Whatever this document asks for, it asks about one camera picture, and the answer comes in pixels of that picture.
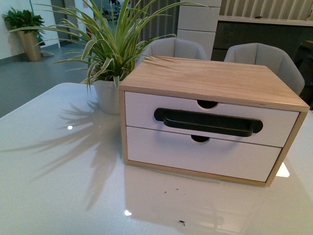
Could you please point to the green spider plant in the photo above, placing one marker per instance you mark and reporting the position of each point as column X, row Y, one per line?
column 111, row 50

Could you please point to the wooden drawer cabinet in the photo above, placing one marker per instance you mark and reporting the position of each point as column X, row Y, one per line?
column 210, row 83

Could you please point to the black drawer handle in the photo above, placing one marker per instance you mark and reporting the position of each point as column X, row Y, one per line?
column 212, row 123

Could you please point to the tan floor planter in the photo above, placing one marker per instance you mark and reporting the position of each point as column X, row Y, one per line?
column 30, row 45

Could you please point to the white drawer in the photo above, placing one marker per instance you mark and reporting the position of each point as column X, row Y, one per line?
column 220, row 157
column 277, row 124

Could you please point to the grey chair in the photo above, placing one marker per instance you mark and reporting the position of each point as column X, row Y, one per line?
column 277, row 60
column 174, row 47

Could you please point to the dark sideboard counter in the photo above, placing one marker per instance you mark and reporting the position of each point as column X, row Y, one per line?
column 285, row 37

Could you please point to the white plant pot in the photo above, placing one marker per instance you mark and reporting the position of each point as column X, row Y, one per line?
column 108, row 97

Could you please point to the grey chair left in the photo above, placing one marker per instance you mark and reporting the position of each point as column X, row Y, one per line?
column 174, row 47

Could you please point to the white pillar cabinet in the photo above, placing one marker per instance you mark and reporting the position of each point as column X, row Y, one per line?
column 198, row 23

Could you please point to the background potted plant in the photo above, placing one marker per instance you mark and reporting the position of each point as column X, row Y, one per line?
column 25, row 21

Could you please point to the grey chair right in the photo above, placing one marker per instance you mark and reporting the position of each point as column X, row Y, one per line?
column 277, row 60

